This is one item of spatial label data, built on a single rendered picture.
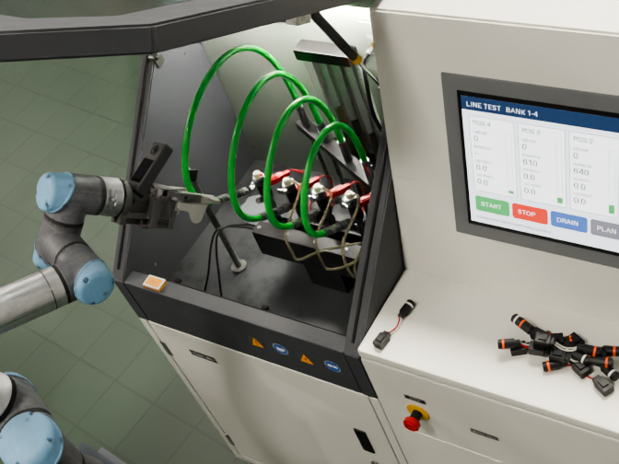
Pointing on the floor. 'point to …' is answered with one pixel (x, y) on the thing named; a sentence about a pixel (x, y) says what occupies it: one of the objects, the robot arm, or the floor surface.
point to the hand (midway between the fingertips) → (205, 194)
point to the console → (571, 35)
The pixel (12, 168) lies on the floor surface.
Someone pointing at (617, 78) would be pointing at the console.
